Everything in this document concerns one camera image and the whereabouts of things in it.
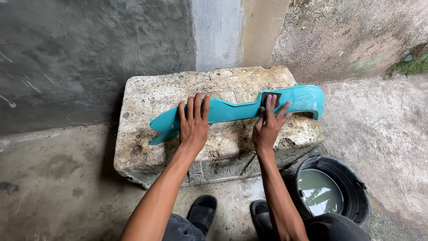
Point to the person's right black sandal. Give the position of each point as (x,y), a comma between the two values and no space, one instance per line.
(261,217)

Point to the person's left hand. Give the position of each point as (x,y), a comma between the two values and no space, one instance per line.
(193,129)

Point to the person's right hand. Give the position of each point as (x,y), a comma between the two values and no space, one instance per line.
(267,130)

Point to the person's black sandal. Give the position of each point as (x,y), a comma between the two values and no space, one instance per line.
(203,212)
(261,217)

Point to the concrete pillar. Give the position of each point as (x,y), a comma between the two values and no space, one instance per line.
(239,33)

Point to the black water bucket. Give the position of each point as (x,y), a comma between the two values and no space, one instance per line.
(329,189)

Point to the green weeds patch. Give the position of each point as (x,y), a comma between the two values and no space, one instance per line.
(412,63)

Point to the person's left black sandal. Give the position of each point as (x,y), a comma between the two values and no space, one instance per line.
(203,212)

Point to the person's dark trousers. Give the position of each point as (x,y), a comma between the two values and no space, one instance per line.
(301,227)

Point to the weathered foam box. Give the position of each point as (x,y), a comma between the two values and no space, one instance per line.
(220,144)

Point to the dark sandpaper piece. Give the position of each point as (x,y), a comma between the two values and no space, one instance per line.
(278,97)

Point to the turquoise plastic body panel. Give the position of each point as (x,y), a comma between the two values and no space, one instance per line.
(234,112)

